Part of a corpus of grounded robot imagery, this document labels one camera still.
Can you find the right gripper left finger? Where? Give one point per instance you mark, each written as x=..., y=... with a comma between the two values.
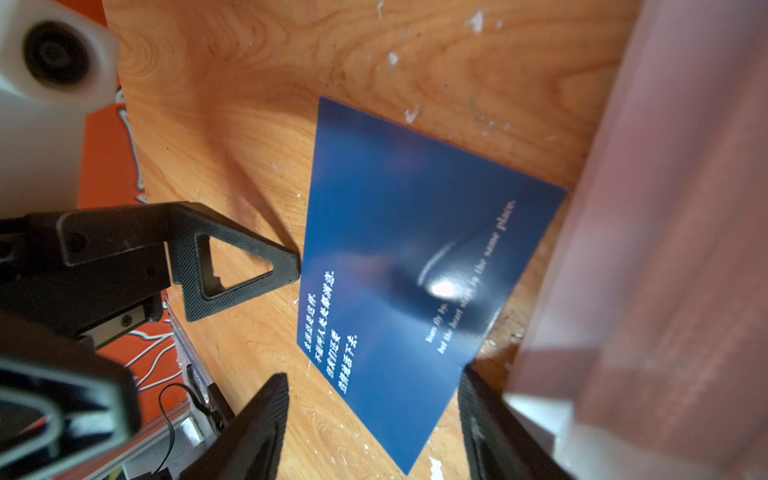
x=250, y=446

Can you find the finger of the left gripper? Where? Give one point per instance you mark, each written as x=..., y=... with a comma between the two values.
x=220, y=264
x=61, y=403

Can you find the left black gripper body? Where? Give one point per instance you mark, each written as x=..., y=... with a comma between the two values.
x=89, y=276

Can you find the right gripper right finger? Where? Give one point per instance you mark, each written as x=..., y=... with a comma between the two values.
x=496, y=443

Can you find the white photo album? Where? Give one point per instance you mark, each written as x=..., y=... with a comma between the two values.
x=646, y=357

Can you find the dark blue card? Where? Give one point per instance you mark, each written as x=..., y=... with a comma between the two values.
x=412, y=249

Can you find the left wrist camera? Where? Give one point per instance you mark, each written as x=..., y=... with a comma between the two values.
x=57, y=67

